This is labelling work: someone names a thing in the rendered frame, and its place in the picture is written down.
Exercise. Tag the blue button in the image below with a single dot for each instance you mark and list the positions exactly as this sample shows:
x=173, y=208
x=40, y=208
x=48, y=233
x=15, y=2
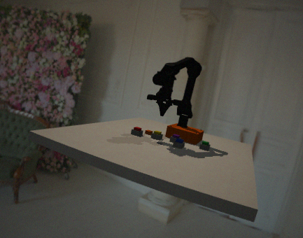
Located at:
x=179, y=143

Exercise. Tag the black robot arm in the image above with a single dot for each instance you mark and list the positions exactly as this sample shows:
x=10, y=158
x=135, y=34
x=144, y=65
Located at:
x=166, y=78

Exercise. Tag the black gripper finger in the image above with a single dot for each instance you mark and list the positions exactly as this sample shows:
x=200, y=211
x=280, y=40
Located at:
x=161, y=106
x=166, y=106

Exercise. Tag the red button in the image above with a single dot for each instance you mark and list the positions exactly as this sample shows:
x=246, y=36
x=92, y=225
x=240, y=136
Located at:
x=137, y=131

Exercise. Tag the yellow button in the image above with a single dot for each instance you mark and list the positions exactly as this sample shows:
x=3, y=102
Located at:
x=157, y=135

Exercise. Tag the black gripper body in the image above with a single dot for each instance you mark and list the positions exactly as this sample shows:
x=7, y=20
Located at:
x=174, y=102

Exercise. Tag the purple button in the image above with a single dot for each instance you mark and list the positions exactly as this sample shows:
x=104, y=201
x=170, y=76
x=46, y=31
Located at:
x=174, y=137

